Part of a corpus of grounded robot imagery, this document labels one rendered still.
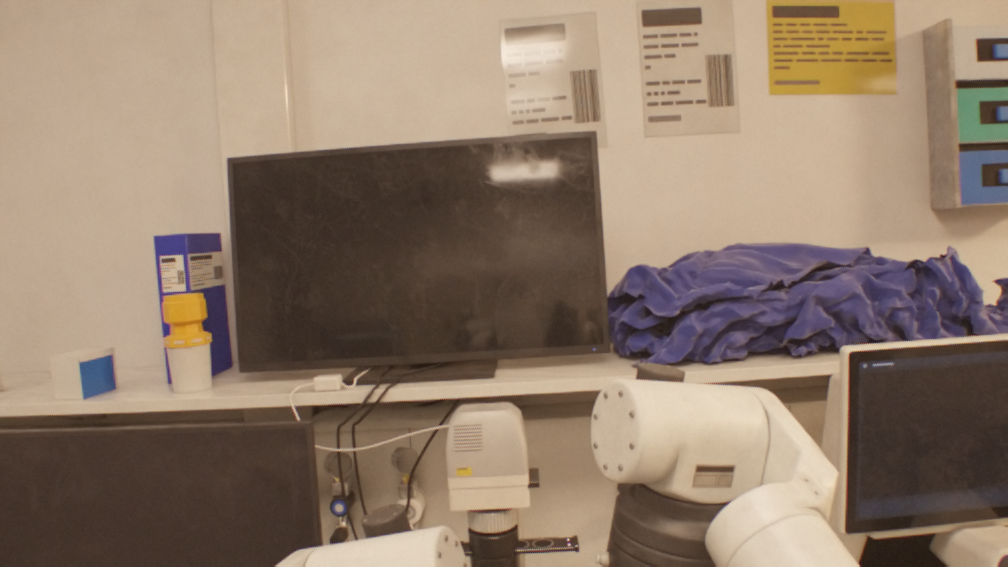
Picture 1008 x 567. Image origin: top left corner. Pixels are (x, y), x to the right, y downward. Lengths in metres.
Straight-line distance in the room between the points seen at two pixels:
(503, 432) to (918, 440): 0.58
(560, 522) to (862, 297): 0.76
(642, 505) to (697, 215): 1.21
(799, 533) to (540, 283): 1.00
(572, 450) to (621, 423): 1.10
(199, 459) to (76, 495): 0.21
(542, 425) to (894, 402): 0.72
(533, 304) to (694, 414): 0.92
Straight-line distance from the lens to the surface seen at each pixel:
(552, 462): 1.56
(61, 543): 1.29
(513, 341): 1.36
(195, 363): 1.45
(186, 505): 1.17
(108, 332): 1.90
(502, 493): 0.96
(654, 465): 0.45
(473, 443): 0.95
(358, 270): 1.39
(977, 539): 1.20
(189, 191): 1.78
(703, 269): 1.47
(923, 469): 1.16
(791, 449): 0.48
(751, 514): 0.42
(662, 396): 0.45
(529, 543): 1.03
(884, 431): 1.12
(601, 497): 1.59
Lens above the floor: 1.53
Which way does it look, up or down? 4 degrees down
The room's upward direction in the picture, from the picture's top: 4 degrees counter-clockwise
